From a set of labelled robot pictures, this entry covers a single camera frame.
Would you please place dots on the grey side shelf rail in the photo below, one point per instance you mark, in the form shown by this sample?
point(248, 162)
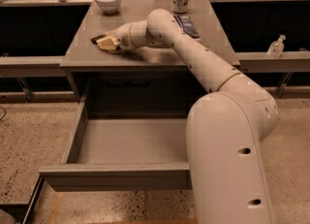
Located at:
point(58, 66)

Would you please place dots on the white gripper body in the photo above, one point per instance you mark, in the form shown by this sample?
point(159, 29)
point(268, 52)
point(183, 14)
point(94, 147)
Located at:
point(122, 37)

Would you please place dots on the open grey top drawer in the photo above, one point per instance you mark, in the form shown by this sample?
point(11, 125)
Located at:
point(106, 152)

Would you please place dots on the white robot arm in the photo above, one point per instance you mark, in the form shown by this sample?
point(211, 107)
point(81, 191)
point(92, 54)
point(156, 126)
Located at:
point(223, 128)

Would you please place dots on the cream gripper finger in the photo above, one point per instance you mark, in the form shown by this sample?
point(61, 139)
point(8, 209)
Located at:
point(108, 43)

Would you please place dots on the grey cabinet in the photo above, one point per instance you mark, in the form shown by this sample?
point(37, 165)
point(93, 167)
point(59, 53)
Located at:
point(136, 91)

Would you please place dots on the dark rxbar chocolate bar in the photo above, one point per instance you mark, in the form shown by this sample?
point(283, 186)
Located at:
point(93, 40)

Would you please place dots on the blue chip bag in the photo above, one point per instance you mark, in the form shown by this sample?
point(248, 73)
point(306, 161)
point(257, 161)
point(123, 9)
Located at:
point(187, 25)

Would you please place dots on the clear sanitizer bottle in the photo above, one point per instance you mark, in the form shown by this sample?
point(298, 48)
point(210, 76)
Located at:
point(276, 48)

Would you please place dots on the white ceramic bowl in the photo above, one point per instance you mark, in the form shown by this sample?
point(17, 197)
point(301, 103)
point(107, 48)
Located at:
point(108, 6)

